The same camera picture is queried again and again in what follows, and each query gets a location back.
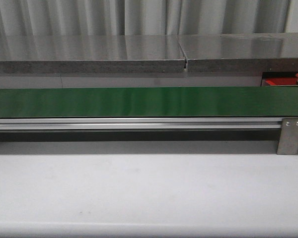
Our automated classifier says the green conveyor belt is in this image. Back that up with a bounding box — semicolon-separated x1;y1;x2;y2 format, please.
0;86;298;119

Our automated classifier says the left grey stone slab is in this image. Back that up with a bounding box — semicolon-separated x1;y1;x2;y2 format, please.
0;35;186;74

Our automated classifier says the grey stone slab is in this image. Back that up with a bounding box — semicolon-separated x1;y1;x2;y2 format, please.
178;33;298;73
0;35;186;74

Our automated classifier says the right grey stone slab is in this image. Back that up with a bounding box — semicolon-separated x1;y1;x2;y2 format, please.
178;33;298;73

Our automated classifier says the red plastic bin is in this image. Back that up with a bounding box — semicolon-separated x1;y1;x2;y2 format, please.
264;77;297;86

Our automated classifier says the grey pleated curtain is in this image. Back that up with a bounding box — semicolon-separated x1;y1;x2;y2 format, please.
0;0;291;36

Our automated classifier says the steel conveyor support bracket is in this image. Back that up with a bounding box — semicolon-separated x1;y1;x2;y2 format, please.
277;118;298;155

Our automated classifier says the aluminium conveyor side rail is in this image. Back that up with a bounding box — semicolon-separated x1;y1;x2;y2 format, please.
0;117;283;130

